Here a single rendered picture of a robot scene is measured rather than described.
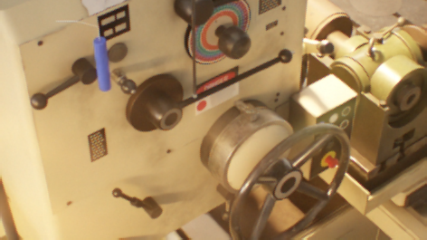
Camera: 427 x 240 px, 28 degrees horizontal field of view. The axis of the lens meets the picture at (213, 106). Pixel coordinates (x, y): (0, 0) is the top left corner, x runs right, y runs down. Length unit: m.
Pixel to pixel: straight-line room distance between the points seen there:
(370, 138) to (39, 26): 1.20
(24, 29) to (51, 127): 0.25
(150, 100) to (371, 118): 0.83
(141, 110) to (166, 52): 0.14
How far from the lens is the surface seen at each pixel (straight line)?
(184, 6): 1.75
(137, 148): 1.98
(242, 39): 1.84
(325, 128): 1.99
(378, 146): 2.52
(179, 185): 2.17
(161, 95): 1.87
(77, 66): 1.71
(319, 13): 2.62
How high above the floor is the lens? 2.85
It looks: 43 degrees down
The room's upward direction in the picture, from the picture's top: straight up
